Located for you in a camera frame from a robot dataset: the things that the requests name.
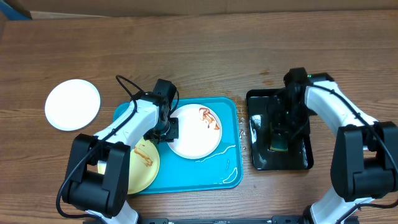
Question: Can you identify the green yellow sponge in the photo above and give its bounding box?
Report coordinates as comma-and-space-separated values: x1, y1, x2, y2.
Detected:
270, 133, 289, 152

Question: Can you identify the white plate with sauce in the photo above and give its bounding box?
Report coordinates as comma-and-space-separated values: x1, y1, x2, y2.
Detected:
44, 79, 101, 131

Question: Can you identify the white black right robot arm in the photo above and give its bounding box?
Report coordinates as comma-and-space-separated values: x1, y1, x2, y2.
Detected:
266, 72, 397, 223

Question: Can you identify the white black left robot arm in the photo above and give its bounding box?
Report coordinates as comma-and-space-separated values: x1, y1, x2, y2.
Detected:
55, 90, 180, 223

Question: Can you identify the black water tray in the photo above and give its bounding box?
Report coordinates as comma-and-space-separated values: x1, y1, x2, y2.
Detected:
246, 89, 314, 170

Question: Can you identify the teal plastic tray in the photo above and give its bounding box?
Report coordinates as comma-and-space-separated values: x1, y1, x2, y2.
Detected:
111, 96, 244, 195

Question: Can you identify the yellow green plate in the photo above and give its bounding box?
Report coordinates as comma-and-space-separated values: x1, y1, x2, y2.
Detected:
97, 137, 161, 195

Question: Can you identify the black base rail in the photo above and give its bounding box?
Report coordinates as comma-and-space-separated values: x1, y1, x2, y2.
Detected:
138, 215, 305, 224

